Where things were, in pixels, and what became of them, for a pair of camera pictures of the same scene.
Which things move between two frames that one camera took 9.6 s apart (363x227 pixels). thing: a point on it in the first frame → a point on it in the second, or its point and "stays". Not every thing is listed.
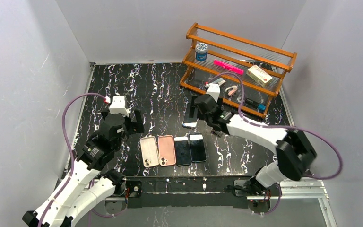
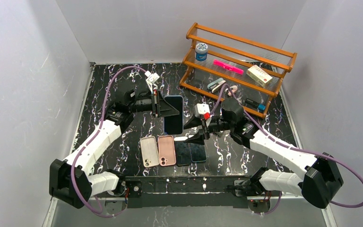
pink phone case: (167, 152) stays
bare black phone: (197, 147) stays
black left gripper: (131, 122) → (156, 103)
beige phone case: (150, 153) stays
